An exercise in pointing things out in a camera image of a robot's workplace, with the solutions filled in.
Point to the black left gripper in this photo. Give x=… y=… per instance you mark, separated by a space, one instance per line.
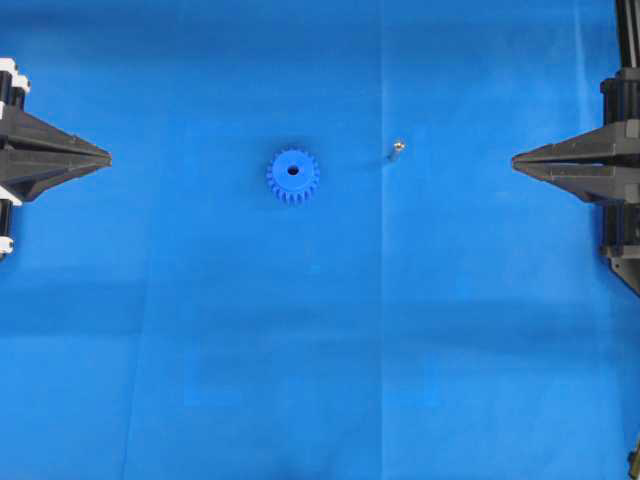
x=27 y=174

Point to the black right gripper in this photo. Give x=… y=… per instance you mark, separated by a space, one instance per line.
x=616 y=185

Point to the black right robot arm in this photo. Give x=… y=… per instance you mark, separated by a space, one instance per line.
x=627 y=19

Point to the blue plastic small gear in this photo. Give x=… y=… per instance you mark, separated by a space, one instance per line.
x=293 y=175

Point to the blue table cloth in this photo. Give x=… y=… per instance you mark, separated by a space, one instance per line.
x=439 y=317

